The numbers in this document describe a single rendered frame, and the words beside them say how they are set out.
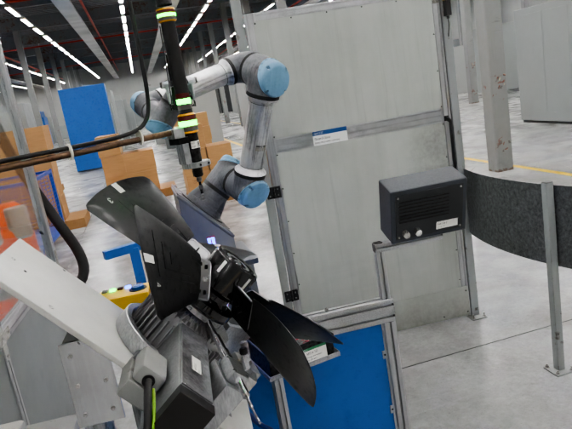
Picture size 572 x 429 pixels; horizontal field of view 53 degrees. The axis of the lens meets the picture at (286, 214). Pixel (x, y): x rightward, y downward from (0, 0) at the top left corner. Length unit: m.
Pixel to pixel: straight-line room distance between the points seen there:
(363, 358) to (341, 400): 0.16
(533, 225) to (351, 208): 0.99
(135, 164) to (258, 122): 8.74
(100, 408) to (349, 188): 2.29
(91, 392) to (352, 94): 2.39
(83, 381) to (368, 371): 1.04
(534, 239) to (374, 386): 1.35
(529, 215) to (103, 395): 2.29
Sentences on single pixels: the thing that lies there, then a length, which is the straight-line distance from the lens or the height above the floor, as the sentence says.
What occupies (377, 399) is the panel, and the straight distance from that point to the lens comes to 2.14.
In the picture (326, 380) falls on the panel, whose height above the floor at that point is 0.62.
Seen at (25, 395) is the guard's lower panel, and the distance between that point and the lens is 2.21.
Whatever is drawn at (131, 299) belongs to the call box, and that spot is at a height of 1.06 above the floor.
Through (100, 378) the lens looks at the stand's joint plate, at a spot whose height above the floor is 1.06.
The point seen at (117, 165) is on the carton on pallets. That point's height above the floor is 0.69.
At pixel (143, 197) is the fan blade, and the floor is 1.40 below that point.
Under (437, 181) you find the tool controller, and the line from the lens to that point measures 1.90.
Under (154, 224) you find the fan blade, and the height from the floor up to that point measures 1.39.
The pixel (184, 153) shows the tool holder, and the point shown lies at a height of 1.49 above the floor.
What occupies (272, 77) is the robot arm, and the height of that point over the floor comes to 1.64.
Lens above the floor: 1.61
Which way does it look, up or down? 13 degrees down
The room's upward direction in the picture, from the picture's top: 10 degrees counter-clockwise
